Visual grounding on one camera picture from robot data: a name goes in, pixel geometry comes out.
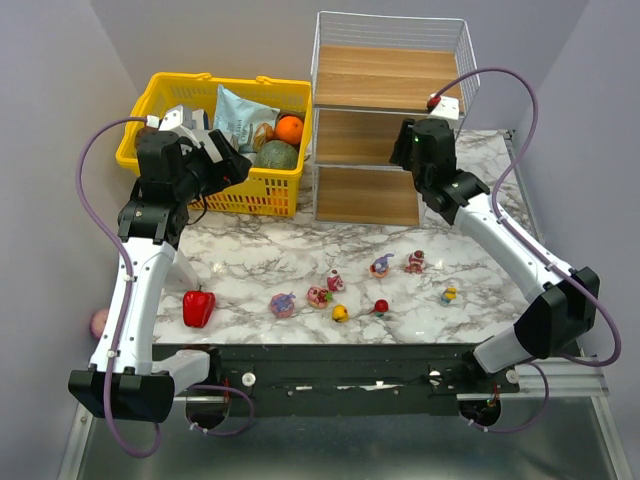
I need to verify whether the pink bear toy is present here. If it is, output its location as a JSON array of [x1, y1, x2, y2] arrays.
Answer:
[[327, 269, 345, 292]]

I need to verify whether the purple cable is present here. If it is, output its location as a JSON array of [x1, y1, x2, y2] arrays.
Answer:
[[75, 116, 164, 459], [434, 67, 623, 434]]

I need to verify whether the yellow plastic basket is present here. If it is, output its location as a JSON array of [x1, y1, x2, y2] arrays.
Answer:
[[115, 72, 314, 218]]

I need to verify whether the orange fruit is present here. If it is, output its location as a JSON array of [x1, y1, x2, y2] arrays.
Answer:
[[274, 115, 304, 146]]

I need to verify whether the yellow blue duck toy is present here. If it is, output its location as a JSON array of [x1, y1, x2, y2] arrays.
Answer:
[[440, 287, 457, 305]]

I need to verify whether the white blue box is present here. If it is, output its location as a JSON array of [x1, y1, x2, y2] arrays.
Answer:
[[182, 108, 210, 131]]

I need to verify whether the blue snack bag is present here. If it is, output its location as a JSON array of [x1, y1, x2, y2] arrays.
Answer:
[[213, 85, 280, 153]]

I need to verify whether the white plastic bottle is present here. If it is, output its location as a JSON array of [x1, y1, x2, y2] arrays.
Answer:
[[165, 250, 200, 292]]

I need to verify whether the white can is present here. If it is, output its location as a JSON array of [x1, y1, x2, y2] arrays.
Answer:
[[241, 152, 257, 164]]

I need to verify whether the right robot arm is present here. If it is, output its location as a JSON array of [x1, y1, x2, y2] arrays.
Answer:
[[390, 118, 600, 375]]

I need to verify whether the purple bunny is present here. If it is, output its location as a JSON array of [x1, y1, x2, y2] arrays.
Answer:
[[269, 293, 296, 318], [369, 253, 394, 278]]

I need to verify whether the pink ball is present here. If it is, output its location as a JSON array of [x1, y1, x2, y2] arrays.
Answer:
[[89, 308, 109, 340]]

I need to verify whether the red bell pepper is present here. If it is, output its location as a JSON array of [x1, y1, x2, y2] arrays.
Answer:
[[182, 290, 216, 329]]

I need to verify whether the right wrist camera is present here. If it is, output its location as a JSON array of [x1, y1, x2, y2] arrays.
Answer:
[[426, 95, 460, 121]]

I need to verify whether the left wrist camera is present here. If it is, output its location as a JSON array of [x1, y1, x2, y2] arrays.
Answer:
[[159, 105, 214, 150]]

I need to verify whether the brown onion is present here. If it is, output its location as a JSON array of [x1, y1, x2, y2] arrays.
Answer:
[[252, 123, 277, 152]]

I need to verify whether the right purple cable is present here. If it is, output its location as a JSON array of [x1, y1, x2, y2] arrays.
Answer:
[[434, 67, 623, 434]]

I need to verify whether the white wire wooden shelf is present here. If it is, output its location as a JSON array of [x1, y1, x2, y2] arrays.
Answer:
[[311, 11, 480, 226]]

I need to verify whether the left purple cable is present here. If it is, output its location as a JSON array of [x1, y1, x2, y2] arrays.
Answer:
[[75, 116, 164, 459]]

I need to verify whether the red cherry toy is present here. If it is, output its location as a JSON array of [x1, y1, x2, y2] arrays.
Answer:
[[371, 299, 389, 318]]

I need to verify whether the green melon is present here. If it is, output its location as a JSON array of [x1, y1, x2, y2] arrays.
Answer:
[[253, 140, 298, 170]]

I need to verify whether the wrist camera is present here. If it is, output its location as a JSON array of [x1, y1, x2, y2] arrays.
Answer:
[[159, 105, 214, 150], [426, 95, 460, 121]]

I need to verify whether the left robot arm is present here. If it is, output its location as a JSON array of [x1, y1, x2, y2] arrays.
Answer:
[[68, 130, 251, 424]]

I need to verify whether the red white figure toy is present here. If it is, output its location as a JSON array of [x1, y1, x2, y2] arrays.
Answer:
[[404, 250, 425, 274]]

